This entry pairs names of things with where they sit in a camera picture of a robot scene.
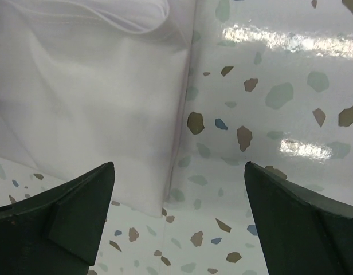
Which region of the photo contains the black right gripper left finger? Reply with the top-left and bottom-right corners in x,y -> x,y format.
0,162 -> 115,275

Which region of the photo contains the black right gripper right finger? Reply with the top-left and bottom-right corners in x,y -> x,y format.
244,162 -> 353,274

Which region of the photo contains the white t shirt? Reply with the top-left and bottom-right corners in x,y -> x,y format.
0,1 -> 196,217

